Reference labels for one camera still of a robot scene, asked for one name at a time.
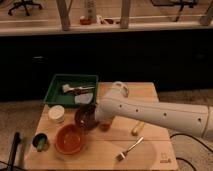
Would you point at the white brush in tray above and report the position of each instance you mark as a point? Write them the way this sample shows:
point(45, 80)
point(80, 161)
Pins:
point(66, 88)

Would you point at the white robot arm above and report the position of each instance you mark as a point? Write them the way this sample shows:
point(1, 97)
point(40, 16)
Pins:
point(191, 119)

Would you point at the dark maroon bowl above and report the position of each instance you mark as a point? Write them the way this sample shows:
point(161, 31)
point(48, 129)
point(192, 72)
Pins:
point(85, 117)

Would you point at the black object at left edge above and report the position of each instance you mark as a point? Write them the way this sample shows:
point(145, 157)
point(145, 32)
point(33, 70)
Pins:
point(15, 143)

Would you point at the dark cup with green item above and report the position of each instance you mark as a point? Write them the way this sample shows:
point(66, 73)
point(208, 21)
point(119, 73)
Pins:
point(40, 142)

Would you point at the orange bowl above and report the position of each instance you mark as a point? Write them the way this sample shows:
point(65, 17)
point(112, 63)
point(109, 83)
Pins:
point(69, 140)

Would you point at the red and white items on shelf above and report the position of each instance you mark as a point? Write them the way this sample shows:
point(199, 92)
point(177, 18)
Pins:
point(91, 17)

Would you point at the white round container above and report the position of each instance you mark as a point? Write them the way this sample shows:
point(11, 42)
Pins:
point(56, 114)

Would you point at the metal fork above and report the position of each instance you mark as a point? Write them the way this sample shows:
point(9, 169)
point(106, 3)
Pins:
point(121, 156)

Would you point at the green plastic tray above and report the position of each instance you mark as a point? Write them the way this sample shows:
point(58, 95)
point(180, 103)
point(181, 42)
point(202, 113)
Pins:
point(56, 96)

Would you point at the orange fruit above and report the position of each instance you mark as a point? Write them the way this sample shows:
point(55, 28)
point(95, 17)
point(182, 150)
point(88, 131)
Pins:
point(105, 127)

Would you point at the grey cloth piece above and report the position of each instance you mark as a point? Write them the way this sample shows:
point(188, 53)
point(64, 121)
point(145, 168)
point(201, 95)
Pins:
point(83, 98)

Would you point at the black office chair base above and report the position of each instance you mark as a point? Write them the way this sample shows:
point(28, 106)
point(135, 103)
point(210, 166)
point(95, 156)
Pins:
point(25, 4)

